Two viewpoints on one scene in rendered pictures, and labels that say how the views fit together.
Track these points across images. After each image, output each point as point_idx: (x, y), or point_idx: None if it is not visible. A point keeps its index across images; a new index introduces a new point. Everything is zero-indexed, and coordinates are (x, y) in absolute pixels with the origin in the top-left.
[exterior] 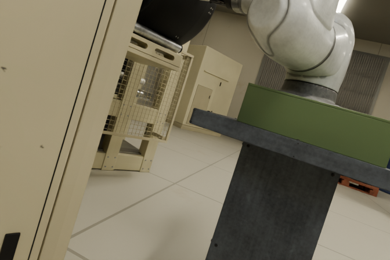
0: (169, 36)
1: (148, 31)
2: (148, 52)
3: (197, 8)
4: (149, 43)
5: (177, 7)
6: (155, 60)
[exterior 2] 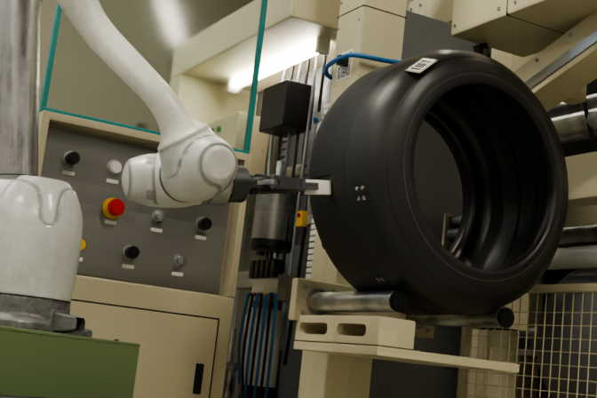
0: (378, 287)
1: (338, 297)
2: (330, 338)
3: (338, 210)
4: (329, 321)
5: (321, 233)
6: (339, 347)
